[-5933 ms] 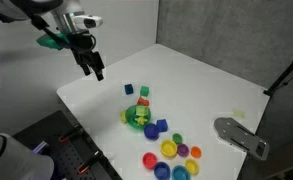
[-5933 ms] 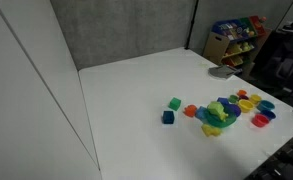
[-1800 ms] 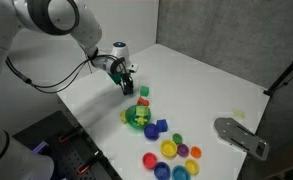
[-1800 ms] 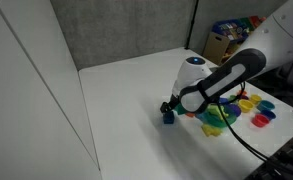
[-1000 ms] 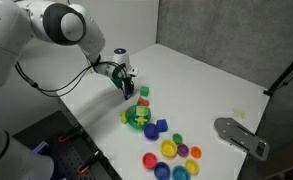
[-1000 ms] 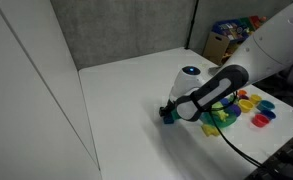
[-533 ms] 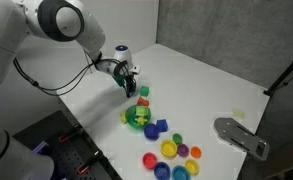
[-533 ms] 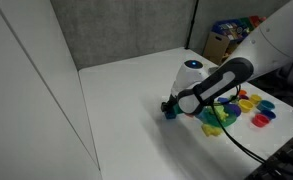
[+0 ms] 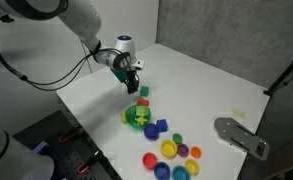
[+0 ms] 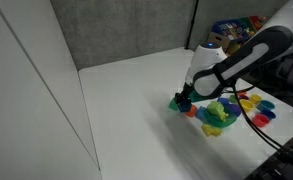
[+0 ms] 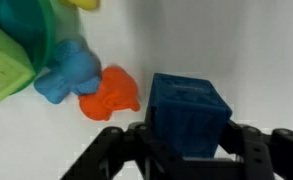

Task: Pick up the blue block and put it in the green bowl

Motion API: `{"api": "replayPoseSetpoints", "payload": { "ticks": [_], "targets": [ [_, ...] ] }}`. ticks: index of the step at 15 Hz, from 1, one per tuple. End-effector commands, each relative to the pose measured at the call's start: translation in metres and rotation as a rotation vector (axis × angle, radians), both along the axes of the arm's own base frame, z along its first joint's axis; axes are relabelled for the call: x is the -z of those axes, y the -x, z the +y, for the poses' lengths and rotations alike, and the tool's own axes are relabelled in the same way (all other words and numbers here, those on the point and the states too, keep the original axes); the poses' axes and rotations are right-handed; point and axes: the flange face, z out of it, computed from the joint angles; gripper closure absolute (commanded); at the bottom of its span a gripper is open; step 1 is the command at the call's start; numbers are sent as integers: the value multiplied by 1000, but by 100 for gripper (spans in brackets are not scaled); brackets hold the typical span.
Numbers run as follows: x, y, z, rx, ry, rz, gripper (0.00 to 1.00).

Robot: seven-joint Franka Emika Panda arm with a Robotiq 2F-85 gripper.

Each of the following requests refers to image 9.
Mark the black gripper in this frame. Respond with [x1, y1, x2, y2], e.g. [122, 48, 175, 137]
[125, 69, 141, 95]

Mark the light green toy block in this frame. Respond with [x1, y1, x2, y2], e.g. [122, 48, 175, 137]
[135, 105, 149, 118]

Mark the yellow toy block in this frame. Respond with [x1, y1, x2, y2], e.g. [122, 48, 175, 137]
[119, 110, 128, 125]

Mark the green bowl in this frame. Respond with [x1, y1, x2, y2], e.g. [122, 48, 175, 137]
[124, 103, 153, 131]

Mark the blue block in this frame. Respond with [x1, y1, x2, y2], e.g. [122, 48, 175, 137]
[155, 118, 169, 133]

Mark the green toy cube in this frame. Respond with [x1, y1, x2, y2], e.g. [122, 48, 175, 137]
[139, 85, 151, 98]

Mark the orange toy piece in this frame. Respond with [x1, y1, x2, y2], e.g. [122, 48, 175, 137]
[136, 96, 151, 108]

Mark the small yellow toy piece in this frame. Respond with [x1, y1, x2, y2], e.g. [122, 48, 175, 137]
[134, 115, 150, 127]

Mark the small green plastic cup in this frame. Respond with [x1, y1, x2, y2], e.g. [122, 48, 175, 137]
[171, 132, 184, 145]

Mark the large yellow plastic cup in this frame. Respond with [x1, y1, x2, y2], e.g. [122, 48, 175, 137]
[159, 139, 179, 159]

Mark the red plastic cup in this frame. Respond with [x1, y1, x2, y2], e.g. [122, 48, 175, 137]
[141, 151, 159, 170]

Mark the black red-tipped clamp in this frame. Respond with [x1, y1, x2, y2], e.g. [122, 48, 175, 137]
[76, 149, 105, 176]
[57, 123, 86, 144]

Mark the small purple plastic cup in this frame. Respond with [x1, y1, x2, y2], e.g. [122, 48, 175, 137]
[176, 143, 190, 158]

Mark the dark blue plastic cup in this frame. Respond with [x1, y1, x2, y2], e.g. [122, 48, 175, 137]
[153, 161, 172, 180]

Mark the small orange plastic cup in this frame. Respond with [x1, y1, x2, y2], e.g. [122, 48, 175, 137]
[189, 145, 203, 159]

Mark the black perforated breadboard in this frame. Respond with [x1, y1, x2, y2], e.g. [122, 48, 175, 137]
[11, 110, 123, 180]

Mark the teal blue plastic cup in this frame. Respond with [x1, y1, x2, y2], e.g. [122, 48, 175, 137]
[171, 164, 192, 180]

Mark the small yellow plastic cup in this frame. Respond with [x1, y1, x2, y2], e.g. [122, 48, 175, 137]
[184, 158, 201, 177]

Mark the pale yellow tape piece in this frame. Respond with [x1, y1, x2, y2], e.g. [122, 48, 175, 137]
[232, 108, 246, 120]

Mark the grey metal mounting plate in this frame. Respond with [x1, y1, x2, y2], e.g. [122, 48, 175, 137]
[213, 116, 271, 162]

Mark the black tripod pole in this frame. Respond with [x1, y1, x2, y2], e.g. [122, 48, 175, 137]
[262, 47, 293, 98]

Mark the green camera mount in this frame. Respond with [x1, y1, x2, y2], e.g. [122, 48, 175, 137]
[110, 67, 129, 84]

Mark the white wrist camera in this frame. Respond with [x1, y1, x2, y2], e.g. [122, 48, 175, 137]
[133, 59, 146, 71]

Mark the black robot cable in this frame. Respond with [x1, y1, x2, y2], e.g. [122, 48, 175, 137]
[0, 40, 134, 93]

